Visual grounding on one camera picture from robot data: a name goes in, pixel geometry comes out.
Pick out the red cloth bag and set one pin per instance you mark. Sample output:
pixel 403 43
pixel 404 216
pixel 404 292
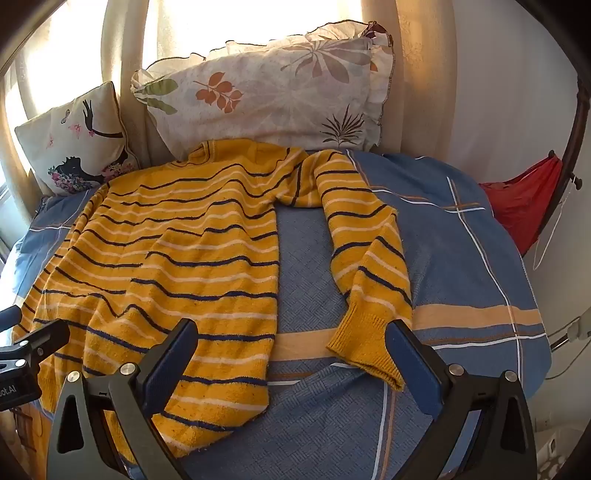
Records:
pixel 521 203

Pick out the dark curved metal pole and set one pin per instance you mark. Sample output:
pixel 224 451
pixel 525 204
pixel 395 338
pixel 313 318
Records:
pixel 576 134

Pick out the white clamp fixture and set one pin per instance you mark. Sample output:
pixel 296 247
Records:
pixel 579 330

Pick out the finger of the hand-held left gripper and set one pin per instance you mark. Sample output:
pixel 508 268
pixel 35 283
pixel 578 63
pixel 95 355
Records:
pixel 41 339
pixel 9 318

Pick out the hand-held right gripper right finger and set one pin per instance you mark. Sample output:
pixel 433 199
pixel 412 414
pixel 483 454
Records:
pixel 411 369

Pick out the beige curtain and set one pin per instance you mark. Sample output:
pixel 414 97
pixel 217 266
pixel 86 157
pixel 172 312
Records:
pixel 129 46

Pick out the figure print cushion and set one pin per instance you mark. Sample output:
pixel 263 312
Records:
pixel 74 138

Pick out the leaf print pillow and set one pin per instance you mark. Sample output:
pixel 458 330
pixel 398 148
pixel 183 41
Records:
pixel 277 92

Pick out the yellow striped sweater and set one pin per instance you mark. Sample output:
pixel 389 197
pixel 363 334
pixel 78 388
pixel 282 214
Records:
pixel 184 258

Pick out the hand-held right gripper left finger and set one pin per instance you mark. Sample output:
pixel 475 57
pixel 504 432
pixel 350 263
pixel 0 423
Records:
pixel 168 369

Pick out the blue plaid bed sheet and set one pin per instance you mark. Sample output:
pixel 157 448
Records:
pixel 461 258

